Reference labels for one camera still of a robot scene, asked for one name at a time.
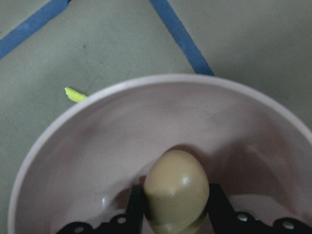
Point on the pink bowl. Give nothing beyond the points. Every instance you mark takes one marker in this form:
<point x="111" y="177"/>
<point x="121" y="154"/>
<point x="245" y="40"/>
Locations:
<point x="82" y="167"/>

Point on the brown egg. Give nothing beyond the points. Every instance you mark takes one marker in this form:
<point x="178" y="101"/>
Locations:
<point x="177" y="191"/>

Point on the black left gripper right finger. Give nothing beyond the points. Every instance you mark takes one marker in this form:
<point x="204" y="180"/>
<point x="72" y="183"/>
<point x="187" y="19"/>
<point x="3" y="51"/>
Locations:
<point x="225" y="220"/>

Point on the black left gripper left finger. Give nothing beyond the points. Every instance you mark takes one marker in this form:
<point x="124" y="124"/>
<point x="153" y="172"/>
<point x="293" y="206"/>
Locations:
<point x="129" y="222"/>

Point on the yellow-green scrap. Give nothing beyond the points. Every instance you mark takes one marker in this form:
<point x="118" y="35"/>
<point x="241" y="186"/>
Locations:
<point x="74" y="95"/>

